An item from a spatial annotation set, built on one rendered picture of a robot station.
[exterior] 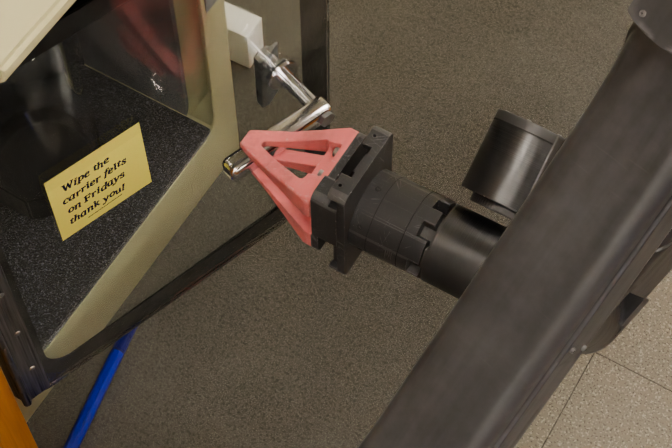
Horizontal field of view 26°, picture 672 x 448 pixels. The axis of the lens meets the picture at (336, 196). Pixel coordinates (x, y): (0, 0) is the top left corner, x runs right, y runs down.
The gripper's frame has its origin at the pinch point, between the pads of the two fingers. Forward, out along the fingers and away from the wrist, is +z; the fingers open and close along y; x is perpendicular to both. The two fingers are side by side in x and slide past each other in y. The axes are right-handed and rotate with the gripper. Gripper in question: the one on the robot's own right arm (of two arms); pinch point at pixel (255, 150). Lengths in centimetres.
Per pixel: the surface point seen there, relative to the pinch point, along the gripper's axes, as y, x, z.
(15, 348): -11.8, 17.5, 10.6
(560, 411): -120, -47, -18
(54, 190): 3.7, 11.4, 8.3
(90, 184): 1.8, 9.0, 7.4
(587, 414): -120, -49, -21
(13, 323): -8.4, 16.9, 10.4
